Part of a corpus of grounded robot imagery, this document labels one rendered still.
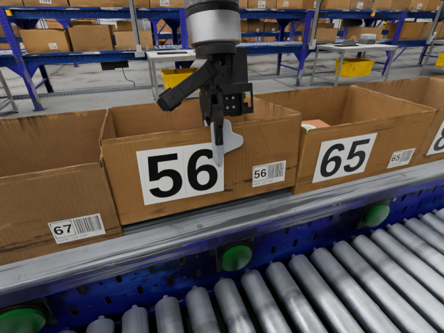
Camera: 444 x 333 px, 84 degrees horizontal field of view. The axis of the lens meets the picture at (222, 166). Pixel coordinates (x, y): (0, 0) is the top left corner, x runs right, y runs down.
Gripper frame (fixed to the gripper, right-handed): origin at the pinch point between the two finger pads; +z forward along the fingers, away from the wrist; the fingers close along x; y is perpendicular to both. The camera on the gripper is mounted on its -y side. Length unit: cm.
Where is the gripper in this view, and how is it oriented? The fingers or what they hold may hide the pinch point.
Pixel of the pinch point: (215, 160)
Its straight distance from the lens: 48.2
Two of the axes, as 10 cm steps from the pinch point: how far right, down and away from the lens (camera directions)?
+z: 0.9, 9.5, 3.0
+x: -3.2, -2.6, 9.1
